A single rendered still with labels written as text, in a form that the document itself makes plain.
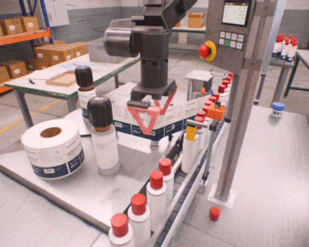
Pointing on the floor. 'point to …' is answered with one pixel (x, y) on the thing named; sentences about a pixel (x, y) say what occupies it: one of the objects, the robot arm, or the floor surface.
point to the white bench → (41, 90)
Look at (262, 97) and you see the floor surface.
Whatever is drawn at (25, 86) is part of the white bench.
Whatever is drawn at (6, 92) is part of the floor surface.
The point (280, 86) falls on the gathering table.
